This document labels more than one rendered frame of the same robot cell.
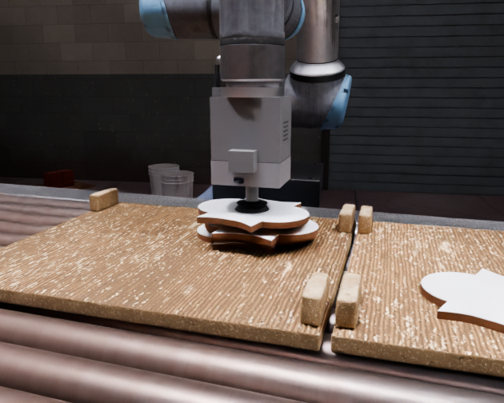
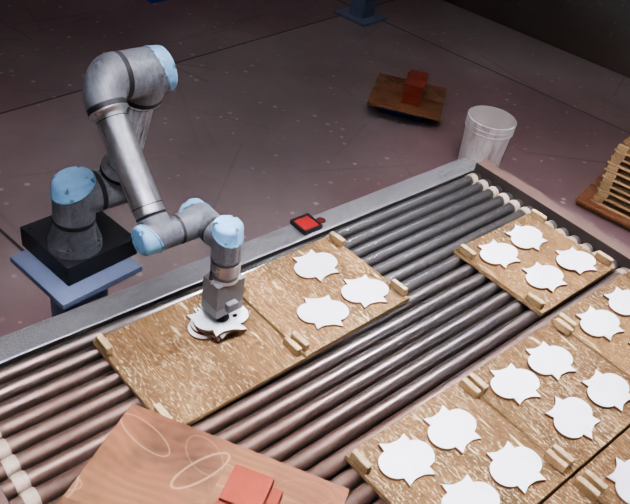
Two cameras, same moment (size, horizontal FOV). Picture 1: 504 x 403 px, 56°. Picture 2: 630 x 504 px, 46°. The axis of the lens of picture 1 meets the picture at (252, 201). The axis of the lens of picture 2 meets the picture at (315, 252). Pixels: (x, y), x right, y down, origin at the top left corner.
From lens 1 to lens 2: 1.68 m
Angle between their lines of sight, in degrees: 62
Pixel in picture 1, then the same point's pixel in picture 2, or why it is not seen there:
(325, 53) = not seen: hidden behind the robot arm
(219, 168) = (219, 312)
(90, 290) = (229, 391)
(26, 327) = (228, 416)
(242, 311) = (278, 364)
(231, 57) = (229, 273)
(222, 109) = (222, 291)
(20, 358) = (252, 421)
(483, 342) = (333, 333)
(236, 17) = (233, 259)
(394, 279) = (288, 319)
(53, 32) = not seen: outside the picture
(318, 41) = not seen: hidden behind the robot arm
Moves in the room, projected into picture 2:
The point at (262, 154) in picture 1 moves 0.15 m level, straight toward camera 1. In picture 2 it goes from (236, 299) to (284, 326)
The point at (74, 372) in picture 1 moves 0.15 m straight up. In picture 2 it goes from (270, 412) to (277, 370)
